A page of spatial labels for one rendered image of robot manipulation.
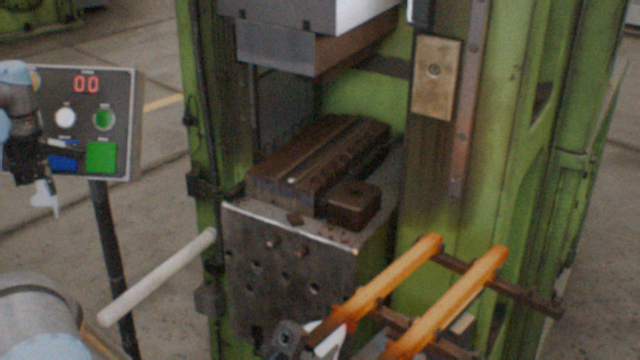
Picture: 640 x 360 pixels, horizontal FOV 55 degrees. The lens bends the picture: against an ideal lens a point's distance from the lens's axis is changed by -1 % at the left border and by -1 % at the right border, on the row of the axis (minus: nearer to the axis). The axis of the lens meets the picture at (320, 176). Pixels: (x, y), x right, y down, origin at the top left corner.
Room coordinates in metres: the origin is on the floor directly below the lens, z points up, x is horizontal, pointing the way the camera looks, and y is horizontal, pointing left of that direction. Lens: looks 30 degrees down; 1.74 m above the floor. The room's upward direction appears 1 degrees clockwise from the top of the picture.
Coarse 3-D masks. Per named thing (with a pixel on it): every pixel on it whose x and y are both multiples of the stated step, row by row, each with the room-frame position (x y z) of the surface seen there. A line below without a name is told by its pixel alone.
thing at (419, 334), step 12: (492, 252) 0.97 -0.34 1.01; (504, 252) 0.97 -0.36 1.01; (480, 264) 0.93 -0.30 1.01; (492, 264) 0.93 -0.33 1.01; (468, 276) 0.90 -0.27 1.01; (480, 276) 0.90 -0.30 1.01; (456, 288) 0.86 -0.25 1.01; (468, 288) 0.86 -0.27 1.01; (444, 300) 0.83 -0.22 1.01; (456, 300) 0.83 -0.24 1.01; (432, 312) 0.80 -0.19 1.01; (444, 312) 0.80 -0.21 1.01; (420, 324) 0.77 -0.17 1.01; (432, 324) 0.77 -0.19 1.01; (444, 324) 0.79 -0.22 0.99; (408, 336) 0.74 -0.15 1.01; (420, 336) 0.74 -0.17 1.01; (396, 348) 0.71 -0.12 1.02; (408, 348) 0.72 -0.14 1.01; (420, 348) 0.74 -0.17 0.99
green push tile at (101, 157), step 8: (88, 144) 1.36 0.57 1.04; (96, 144) 1.36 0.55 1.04; (104, 144) 1.35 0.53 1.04; (112, 144) 1.35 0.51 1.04; (88, 152) 1.35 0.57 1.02; (96, 152) 1.35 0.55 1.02; (104, 152) 1.34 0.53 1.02; (112, 152) 1.34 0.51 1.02; (88, 160) 1.34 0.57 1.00; (96, 160) 1.34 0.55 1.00; (104, 160) 1.33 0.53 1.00; (112, 160) 1.33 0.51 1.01; (88, 168) 1.33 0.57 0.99; (96, 168) 1.33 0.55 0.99; (104, 168) 1.32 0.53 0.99; (112, 168) 1.32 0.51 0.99
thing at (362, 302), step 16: (432, 240) 1.01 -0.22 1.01; (416, 256) 0.96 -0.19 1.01; (384, 272) 0.91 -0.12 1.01; (400, 272) 0.91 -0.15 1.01; (368, 288) 0.86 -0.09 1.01; (384, 288) 0.86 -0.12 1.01; (336, 304) 0.81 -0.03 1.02; (352, 304) 0.82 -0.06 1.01; (368, 304) 0.83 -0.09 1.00; (336, 320) 0.78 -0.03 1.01; (352, 320) 0.78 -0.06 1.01; (320, 336) 0.74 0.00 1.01
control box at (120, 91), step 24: (48, 72) 1.46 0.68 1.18; (72, 72) 1.46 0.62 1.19; (96, 72) 1.45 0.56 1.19; (120, 72) 1.45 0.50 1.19; (48, 96) 1.43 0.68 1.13; (72, 96) 1.43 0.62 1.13; (96, 96) 1.42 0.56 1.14; (120, 96) 1.42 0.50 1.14; (48, 120) 1.40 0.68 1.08; (120, 120) 1.39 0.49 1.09; (120, 144) 1.36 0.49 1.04; (0, 168) 1.35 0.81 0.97; (120, 168) 1.33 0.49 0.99
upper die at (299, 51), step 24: (240, 24) 1.31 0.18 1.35; (264, 24) 1.28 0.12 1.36; (360, 24) 1.40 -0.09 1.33; (384, 24) 1.51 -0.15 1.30; (240, 48) 1.32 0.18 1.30; (264, 48) 1.28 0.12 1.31; (288, 48) 1.25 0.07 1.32; (312, 48) 1.22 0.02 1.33; (336, 48) 1.30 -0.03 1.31; (360, 48) 1.40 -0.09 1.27; (312, 72) 1.22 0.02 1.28
